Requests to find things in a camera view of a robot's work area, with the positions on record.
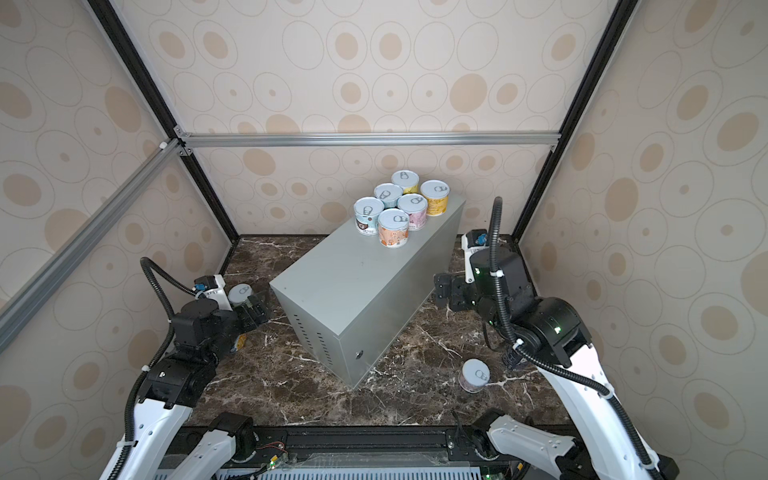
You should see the silver left side rail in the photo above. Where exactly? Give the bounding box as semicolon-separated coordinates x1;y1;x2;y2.
1;138;181;350

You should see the orange white label can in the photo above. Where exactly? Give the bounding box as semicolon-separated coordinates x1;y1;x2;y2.
378;208;410;248

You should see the teal brown label can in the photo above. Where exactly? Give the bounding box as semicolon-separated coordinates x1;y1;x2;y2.
353;197;385;236

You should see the black corner frame post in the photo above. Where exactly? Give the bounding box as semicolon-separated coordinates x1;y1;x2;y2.
85;0;240;245
511;0;639;245

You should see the yellow fruit label can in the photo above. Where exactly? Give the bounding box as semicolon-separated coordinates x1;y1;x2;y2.
391;170;420;194

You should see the pink label can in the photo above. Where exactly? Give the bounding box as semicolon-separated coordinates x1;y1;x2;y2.
397;193;428;231

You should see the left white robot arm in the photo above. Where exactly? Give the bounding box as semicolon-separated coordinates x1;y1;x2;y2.
102;257;270;479

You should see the grey metal cabinet box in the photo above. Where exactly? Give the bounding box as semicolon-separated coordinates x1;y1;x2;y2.
270;195;465;388

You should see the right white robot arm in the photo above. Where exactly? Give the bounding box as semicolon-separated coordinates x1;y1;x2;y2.
434;198;680;479

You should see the green label can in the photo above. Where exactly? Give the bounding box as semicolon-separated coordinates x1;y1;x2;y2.
228;284;253;308

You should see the silver horizontal back rail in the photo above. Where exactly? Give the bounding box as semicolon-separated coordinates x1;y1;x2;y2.
164;131;560;151

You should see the black corner frame post right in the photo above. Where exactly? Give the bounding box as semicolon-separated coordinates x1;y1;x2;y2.
511;0;639;245

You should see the yellow orange label can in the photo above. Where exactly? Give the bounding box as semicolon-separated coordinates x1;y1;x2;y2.
420;180;450;217

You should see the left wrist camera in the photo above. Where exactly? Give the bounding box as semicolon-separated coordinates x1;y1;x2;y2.
194;274;232;311

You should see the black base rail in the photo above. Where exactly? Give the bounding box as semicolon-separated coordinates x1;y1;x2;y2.
149;423;625;480

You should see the light blue bear can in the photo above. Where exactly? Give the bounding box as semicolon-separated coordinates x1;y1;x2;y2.
374;183;404;209

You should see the blue label dark can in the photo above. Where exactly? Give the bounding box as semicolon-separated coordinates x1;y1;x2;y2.
233;334;247;352

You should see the purple white label can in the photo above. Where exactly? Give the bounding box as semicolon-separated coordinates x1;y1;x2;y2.
458;358;490;394

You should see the black corner frame post left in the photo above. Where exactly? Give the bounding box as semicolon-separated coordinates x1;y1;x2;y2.
85;0;240;245

